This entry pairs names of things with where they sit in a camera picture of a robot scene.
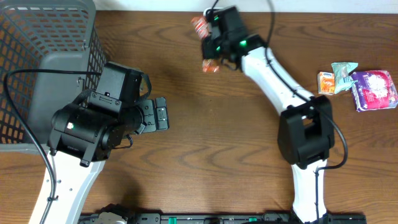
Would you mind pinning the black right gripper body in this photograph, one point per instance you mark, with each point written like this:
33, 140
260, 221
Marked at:
216, 47

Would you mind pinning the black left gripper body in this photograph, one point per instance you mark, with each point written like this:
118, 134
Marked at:
150, 115

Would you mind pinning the red orange snack bar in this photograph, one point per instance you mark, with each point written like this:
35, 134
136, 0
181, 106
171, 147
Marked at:
201, 27

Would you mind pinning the small orange white box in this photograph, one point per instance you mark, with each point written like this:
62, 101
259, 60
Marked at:
326, 83

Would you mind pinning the teal candy packet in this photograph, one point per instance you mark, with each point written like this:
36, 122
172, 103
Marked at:
343, 81

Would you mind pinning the purple snack packet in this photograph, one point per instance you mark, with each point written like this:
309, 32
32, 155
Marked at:
373, 90

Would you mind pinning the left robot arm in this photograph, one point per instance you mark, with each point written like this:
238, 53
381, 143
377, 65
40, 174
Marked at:
80, 142

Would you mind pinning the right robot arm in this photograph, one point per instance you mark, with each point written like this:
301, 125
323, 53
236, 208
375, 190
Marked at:
306, 128

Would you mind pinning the white barcode scanner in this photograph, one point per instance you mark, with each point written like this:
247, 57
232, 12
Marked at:
208, 12

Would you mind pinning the grey plastic mesh basket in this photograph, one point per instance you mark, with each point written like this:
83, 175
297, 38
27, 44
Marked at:
58, 39

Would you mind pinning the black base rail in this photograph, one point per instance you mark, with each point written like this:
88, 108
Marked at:
156, 218

